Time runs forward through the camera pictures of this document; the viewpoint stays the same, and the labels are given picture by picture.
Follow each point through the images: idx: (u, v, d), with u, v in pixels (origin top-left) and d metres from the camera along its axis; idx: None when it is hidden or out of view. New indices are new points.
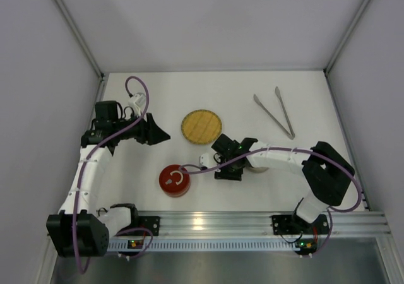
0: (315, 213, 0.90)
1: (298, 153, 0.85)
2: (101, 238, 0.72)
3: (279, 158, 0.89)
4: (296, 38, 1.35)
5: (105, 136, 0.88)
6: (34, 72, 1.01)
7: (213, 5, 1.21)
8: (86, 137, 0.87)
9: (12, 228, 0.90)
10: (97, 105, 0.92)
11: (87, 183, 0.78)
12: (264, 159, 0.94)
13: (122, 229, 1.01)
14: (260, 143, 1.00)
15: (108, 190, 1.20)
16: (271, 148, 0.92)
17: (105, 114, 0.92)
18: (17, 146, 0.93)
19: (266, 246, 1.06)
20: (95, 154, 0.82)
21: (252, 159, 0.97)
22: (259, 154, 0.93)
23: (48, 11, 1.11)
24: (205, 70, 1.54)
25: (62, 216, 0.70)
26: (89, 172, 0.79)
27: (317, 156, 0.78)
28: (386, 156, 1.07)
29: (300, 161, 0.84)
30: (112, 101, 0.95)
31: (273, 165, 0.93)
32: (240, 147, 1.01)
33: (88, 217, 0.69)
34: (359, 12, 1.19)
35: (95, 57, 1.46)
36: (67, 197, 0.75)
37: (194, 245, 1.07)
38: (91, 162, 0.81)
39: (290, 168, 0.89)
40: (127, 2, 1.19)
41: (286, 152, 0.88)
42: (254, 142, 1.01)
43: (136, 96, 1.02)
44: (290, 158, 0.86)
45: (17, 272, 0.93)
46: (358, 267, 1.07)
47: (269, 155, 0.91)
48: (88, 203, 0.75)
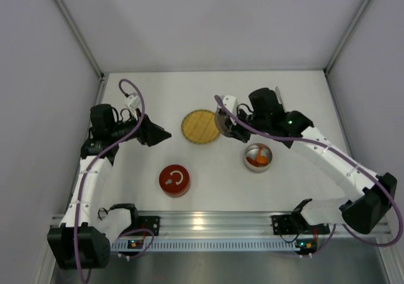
0: (319, 218, 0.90)
1: (361, 173, 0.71)
2: (102, 249, 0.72)
3: (337, 168, 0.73)
4: (297, 37, 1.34)
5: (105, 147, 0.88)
6: (34, 72, 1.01)
7: (213, 5, 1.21)
8: (86, 149, 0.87)
9: (12, 229, 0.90)
10: (92, 115, 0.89)
11: (88, 195, 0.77)
12: (314, 154, 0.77)
13: (127, 230, 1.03)
14: (317, 130, 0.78)
15: (108, 192, 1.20)
16: (331, 147, 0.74)
17: (101, 123, 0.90)
18: (18, 147, 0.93)
19: (266, 246, 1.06)
20: (96, 165, 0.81)
21: (297, 146, 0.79)
22: (312, 147, 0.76)
23: (48, 11, 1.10)
24: (205, 70, 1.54)
25: (63, 228, 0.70)
26: (91, 183, 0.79)
27: (385, 191, 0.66)
28: (386, 156, 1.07)
29: (360, 187, 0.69)
30: (106, 107, 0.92)
31: (322, 165, 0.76)
32: (291, 122, 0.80)
33: (89, 230, 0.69)
34: (359, 12, 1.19)
35: (95, 57, 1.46)
36: (69, 209, 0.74)
37: (193, 245, 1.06)
38: (91, 174, 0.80)
39: (339, 182, 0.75)
40: (127, 2, 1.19)
41: (348, 165, 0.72)
42: (308, 126, 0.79)
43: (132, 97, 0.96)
44: (350, 175, 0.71)
45: (17, 272, 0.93)
46: (357, 267, 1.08)
47: (326, 156, 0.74)
48: (89, 215, 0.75)
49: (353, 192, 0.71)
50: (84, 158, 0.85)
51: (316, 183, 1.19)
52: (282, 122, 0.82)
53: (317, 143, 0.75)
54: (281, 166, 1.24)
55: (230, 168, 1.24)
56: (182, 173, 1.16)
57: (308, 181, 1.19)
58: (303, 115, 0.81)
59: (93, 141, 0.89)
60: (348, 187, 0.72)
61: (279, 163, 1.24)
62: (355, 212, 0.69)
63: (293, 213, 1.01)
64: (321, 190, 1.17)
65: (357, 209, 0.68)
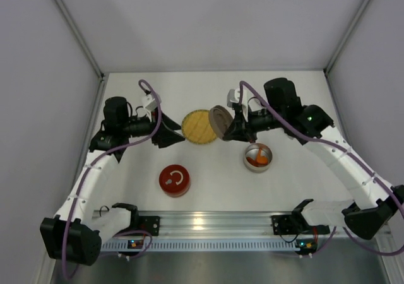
0: (319, 218, 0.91)
1: (377, 184, 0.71)
2: (92, 247, 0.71)
3: (353, 174, 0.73)
4: (296, 37, 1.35)
5: (114, 144, 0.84)
6: (35, 72, 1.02)
7: (213, 5, 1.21)
8: (95, 142, 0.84)
9: (12, 229, 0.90)
10: (105, 108, 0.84)
11: (86, 191, 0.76)
12: (331, 158, 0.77)
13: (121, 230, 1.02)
14: (336, 131, 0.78)
15: (110, 191, 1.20)
16: (350, 153, 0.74)
17: (113, 118, 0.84)
18: (17, 147, 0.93)
19: (266, 246, 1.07)
20: (101, 161, 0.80)
21: (315, 146, 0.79)
22: (330, 150, 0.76)
23: (48, 11, 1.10)
24: (205, 70, 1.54)
25: (57, 221, 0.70)
26: (91, 180, 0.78)
27: (398, 205, 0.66)
28: (386, 156, 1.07)
29: (374, 198, 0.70)
30: (122, 101, 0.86)
31: (338, 170, 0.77)
32: (310, 119, 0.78)
33: (81, 228, 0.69)
34: (359, 12, 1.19)
35: (95, 57, 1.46)
36: (65, 202, 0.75)
37: (193, 245, 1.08)
38: (95, 169, 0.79)
39: (353, 189, 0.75)
40: (127, 2, 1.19)
41: (365, 173, 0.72)
42: (328, 126, 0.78)
43: (148, 97, 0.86)
44: (365, 183, 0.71)
45: (17, 272, 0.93)
46: (358, 267, 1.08)
47: (343, 161, 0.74)
48: (84, 212, 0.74)
49: (366, 201, 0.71)
50: (92, 151, 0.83)
51: (317, 183, 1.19)
52: (301, 117, 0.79)
53: (336, 146, 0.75)
54: (281, 166, 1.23)
55: (230, 168, 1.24)
56: (182, 173, 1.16)
57: (308, 180, 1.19)
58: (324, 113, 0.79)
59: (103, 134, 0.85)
60: (360, 195, 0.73)
61: (279, 163, 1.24)
62: (360, 221, 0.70)
63: (293, 212, 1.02)
64: (321, 190, 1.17)
65: (365, 218, 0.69)
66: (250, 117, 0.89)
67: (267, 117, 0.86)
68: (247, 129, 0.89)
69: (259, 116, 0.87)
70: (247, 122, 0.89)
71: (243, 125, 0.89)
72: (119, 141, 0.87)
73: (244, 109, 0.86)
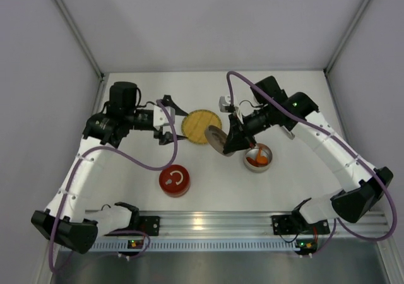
0: (317, 214, 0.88)
1: (360, 165, 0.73)
2: (86, 238, 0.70)
3: (336, 156, 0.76)
4: (297, 38, 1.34)
5: (110, 128, 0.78)
6: (35, 73, 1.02)
7: (213, 5, 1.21)
8: (91, 125, 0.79)
9: (12, 229, 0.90)
10: (112, 88, 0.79)
11: (77, 186, 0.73)
12: (315, 142, 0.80)
13: (117, 229, 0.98)
14: (320, 116, 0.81)
15: (110, 190, 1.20)
16: (334, 136, 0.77)
17: (118, 100, 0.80)
18: (17, 146, 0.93)
19: (266, 246, 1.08)
20: (93, 153, 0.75)
21: (301, 130, 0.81)
22: (315, 134, 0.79)
23: (48, 11, 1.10)
24: (205, 70, 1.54)
25: (47, 216, 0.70)
26: (83, 173, 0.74)
27: (380, 183, 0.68)
28: (386, 156, 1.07)
29: (358, 178, 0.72)
30: (132, 85, 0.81)
31: (322, 153, 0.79)
32: (295, 105, 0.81)
33: (69, 225, 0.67)
34: (359, 12, 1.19)
35: (95, 57, 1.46)
36: (56, 195, 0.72)
37: (194, 245, 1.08)
38: (86, 161, 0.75)
39: (337, 171, 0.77)
40: (128, 2, 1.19)
41: (348, 155, 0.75)
42: (313, 111, 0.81)
43: (162, 118, 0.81)
44: (348, 165, 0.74)
45: (17, 272, 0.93)
46: (358, 267, 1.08)
47: (327, 144, 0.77)
48: (74, 209, 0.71)
49: (350, 182, 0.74)
50: (86, 137, 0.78)
51: (317, 183, 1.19)
52: (286, 104, 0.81)
53: (320, 130, 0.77)
54: (281, 166, 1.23)
55: (230, 169, 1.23)
56: (182, 173, 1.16)
57: (308, 181, 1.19)
58: (309, 100, 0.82)
59: (102, 118, 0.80)
60: (344, 177, 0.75)
61: (279, 163, 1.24)
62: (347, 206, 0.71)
63: (293, 212, 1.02)
64: (321, 190, 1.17)
65: (350, 197, 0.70)
66: (244, 120, 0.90)
67: (262, 117, 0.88)
68: (244, 132, 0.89)
69: (253, 117, 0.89)
70: (242, 124, 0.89)
71: (240, 128, 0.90)
72: (118, 126, 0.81)
73: (238, 110, 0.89)
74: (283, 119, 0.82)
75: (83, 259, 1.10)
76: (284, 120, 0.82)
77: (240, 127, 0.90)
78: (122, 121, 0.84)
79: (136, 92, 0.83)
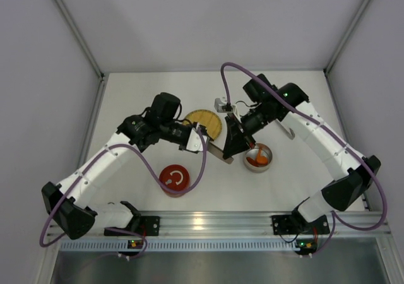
0: (313, 213, 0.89)
1: (348, 154, 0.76)
2: (81, 225, 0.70)
3: (326, 145, 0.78)
4: (297, 37, 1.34)
5: (142, 134, 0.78)
6: (34, 72, 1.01)
7: (213, 5, 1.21)
8: (126, 124, 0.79)
9: (12, 228, 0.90)
10: (158, 96, 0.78)
11: (93, 173, 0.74)
12: (306, 132, 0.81)
13: (115, 228, 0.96)
14: (311, 105, 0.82)
15: (110, 190, 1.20)
16: (323, 126, 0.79)
17: (158, 110, 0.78)
18: (16, 146, 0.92)
19: (266, 246, 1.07)
20: (119, 148, 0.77)
21: (293, 120, 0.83)
22: (305, 123, 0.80)
23: (48, 12, 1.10)
24: (205, 70, 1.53)
25: (55, 191, 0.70)
26: (103, 163, 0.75)
27: (368, 171, 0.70)
28: (386, 156, 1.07)
29: (346, 167, 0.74)
30: (175, 99, 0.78)
31: (313, 142, 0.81)
32: (286, 95, 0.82)
33: (71, 207, 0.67)
34: (359, 12, 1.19)
35: (95, 57, 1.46)
36: (72, 174, 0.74)
37: (193, 245, 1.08)
38: (110, 154, 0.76)
39: (326, 160, 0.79)
40: (128, 2, 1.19)
41: (337, 144, 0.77)
42: (303, 101, 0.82)
43: (196, 145, 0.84)
44: (337, 154, 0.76)
45: (17, 272, 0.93)
46: (358, 267, 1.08)
47: (317, 133, 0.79)
48: (82, 194, 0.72)
49: (339, 171, 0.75)
50: (118, 132, 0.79)
51: (316, 183, 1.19)
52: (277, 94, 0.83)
53: (310, 120, 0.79)
54: (281, 166, 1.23)
55: (229, 169, 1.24)
56: (182, 173, 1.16)
57: (308, 181, 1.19)
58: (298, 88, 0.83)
59: (139, 119, 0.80)
60: (333, 165, 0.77)
61: (280, 163, 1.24)
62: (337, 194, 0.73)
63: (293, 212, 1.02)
64: None
65: (339, 187, 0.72)
66: (242, 118, 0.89)
67: (259, 115, 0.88)
68: (243, 132, 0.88)
69: (250, 117, 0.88)
70: (241, 123, 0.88)
71: (240, 128, 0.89)
72: (150, 133, 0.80)
73: (235, 110, 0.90)
74: (274, 110, 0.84)
75: (83, 260, 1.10)
76: (275, 111, 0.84)
77: (239, 127, 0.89)
78: (156, 129, 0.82)
79: (177, 107, 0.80)
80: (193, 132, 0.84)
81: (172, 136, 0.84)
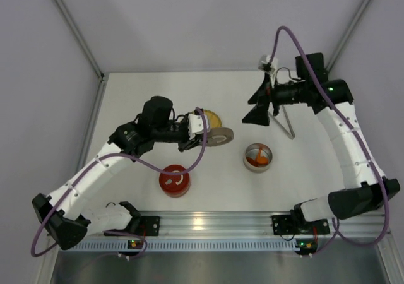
0: (314, 215, 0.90)
1: (369, 168, 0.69)
2: (72, 236, 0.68)
3: (350, 151, 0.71)
4: (297, 37, 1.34)
5: (134, 143, 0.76)
6: (34, 72, 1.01)
7: (213, 5, 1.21)
8: (117, 134, 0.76)
9: (12, 229, 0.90)
10: (148, 105, 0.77)
11: (84, 185, 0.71)
12: (334, 132, 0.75)
13: (114, 228, 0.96)
14: (351, 108, 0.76)
15: (110, 191, 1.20)
16: (356, 132, 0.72)
17: (149, 117, 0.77)
18: (16, 147, 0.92)
19: (266, 246, 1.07)
20: (110, 159, 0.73)
21: (326, 117, 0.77)
22: (338, 123, 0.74)
23: (48, 12, 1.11)
24: (205, 70, 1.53)
25: (46, 202, 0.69)
26: (93, 174, 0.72)
27: (382, 189, 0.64)
28: (386, 156, 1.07)
29: (360, 180, 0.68)
30: (165, 106, 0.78)
31: (337, 145, 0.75)
32: (331, 90, 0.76)
33: (60, 220, 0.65)
34: (359, 12, 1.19)
35: (95, 57, 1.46)
36: (62, 187, 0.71)
37: (193, 245, 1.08)
38: (101, 165, 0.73)
39: (344, 168, 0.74)
40: (128, 2, 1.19)
41: (362, 154, 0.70)
42: (346, 102, 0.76)
43: (200, 124, 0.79)
44: (358, 164, 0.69)
45: (17, 272, 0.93)
46: (358, 267, 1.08)
47: (345, 137, 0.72)
48: (72, 207, 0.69)
49: (353, 181, 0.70)
50: (110, 142, 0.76)
51: (317, 183, 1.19)
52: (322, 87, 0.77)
53: (344, 121, 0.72)
54: (281, 166, 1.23)
55: (229, 169, 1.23)
56: (182, 173, 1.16)
57: (308, 180, 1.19)
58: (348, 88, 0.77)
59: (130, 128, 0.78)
60: (349, 174, 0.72)
61: (280, 163, 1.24)
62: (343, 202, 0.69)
63: (295, 207, 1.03)
64: (321, 191, 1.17)
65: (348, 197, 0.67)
66: (276, 88, 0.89)
67: (294, 91, 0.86)
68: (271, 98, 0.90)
69: (286, 88, 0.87)
70: (274, 90, 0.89)
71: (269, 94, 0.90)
72: (142, 142, 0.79)
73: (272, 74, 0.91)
74: (313, 101, 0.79)
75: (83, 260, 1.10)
76: (314, 101, 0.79)
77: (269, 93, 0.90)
78: (148, 137, 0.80)
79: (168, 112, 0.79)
80: (191, 116, 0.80)
81: (168, 136, 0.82)
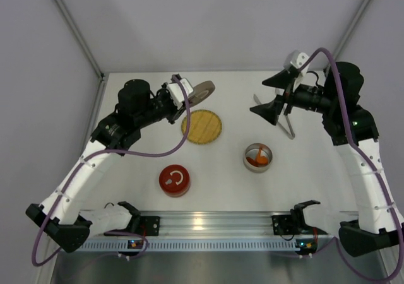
0: (317, 219, 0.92)
1: (389, 214, 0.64)
2: (74, 240, 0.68)
3: (370, 195, 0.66)
4: (297, 38, 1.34)
5: (118, 136, 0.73)
6: (33, 73, 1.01)
7: (213, 5, 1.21)
8: (99, 130, 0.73)
9: (11, 229, 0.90)
10: (121, 93, 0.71)
11: (74, 189, 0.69)
12: (355, 171, 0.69)
13: (115, 228, 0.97)
14: (375, 146, 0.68)
15: (109, 191, 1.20)
16: (379, 175, 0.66)
17: (127, 106, 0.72)
18: (16, 146, 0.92)
19: (266, 246, 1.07)
20: (95, 158, 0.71)
21: (346, 153, 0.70)
22: (360, 163, 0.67)
23: (48, 12, 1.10)
24: (205, 70, 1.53)
25: (40, 212, 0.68)
26: (81, 177, 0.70)
27: (401, 242, 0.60)
28: (387, 156, 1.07)
29: (379, 226, 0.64)
30: (140, 92, 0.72)
31: (356, 184, 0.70)
32: (355, 124, 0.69)
33: (56, 228, 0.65)
34: (359, 12, 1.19)
35: (95, 57, 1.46)
36: (53, 194, 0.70)
37: (193, 245, 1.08)
38: (87, 166, 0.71)
39: (360, 208, 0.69)
40: (129, 2, 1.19)
41: (383, 199, 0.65)
42: (370, 138, 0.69)
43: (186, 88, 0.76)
44: (378, 209, 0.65)
45: (17, 272, 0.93)
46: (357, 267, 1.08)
47: (367, 179, 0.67)
48: (66, 212, 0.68)
49: (368, 224, 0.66)
50: (93, 140, 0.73)
51: (317, 183, 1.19)
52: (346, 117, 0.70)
53: (368, 162, 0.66)
54: (281, 166, 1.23)
55: (230, 168, 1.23)
56: (182, 173, 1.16)
57: (308, 181, 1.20)
58: (374, 122, 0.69)
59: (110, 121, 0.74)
60: (366, 218, 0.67)
61: (280, 163, 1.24)
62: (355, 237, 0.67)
63: (295, 208, 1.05)
64: (321, 190, 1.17)
65: (363, 238, 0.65)
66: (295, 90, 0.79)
67: (315, 98, 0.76)
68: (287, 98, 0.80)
69: (308, 93, 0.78)
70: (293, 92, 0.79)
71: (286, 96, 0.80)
72: (127, 134, 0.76)
73: (298, 79, 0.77)
74: (333, 132, 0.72)
75: (83, 260, 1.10)
76: (334, 131, 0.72)
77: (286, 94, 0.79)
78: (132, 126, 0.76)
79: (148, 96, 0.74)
80: (172, 87, 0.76)
81: (154, 115, 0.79)
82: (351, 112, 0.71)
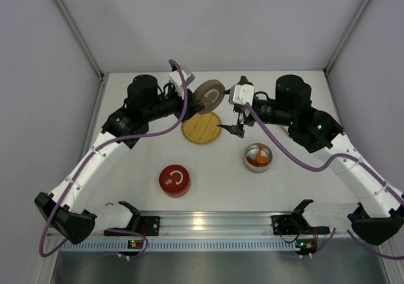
0: (319, 219, 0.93)
1: (389, 194, 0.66)
2: (80, 230, 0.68)
3: (364, 184, 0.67)
4: (297, 38, 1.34)
5: (129, 128, 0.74)
6: (34, 72, 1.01)
7: (213, 5, 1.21)
8: (110, 122, 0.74)
9: (11, 228, 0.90)
10: (130, 87, 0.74)
11: (84, 177, 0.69)
12: (343, 169, 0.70)
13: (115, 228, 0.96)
14: (346, 139, 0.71)
15: (110, 190, 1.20)
16: (362, 163, 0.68)
17: (137, 100, 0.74)
18: (16, 146, 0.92)
19: (266, 246, 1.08)
20: (106, 147, 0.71)
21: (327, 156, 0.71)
22: (342, 160, 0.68)
23: (48, 11, 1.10)
24: (205, 70, 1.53)
25: (48, 201, 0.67)
26: (91, 166, 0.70)
27: None
28: (387, 156, 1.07)
29: (387, 209, 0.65)
30: (148, 86, 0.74)
31: (348, 179, 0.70)
32: (320, 127, 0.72)
33: (66, 215, 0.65)
34: (359, 12, 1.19)
35: (95, 56, 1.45)
36: (63, 182, 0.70)
37: (193, 245, 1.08)
38: (98, 155, 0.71)
39: (362, 199, 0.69)
40: (128, 2, 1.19)
41: (377, 183, 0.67)
42: (339, 133, 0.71)
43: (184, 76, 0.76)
44: (378, 195, 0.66)
45: (17, 272, 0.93)
46: (358, 267, 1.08)
47: (356, 171, 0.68)
48: (76, 201, 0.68)
49: (377, 212, 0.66)
50: (103, 132, 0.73)
51: (316, 183, 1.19)
52: (309, 125, 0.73)
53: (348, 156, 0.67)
54: (281, 166, 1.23)
55: (229, 169, 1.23)
56: (182, 173, 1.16)
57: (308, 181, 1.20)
58: (334, 118, 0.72)
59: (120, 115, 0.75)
60: (371, 206, 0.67)
61: (280, 163, 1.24)
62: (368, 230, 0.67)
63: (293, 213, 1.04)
64: (321, 190, 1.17)
65: (377, 228, 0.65)
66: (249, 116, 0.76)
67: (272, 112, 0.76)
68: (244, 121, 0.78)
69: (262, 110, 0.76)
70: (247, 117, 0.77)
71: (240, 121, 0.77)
72: (137, 127, 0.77)
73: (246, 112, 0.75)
74: (305, 142, 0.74)
75: (83, 259, 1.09)
76: (307, 142, 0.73)
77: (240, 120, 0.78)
78: (141, 119, 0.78)
79: (155, 90, 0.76)
80: (173, 75, 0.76)
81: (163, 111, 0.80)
82: (310, 118, 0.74)
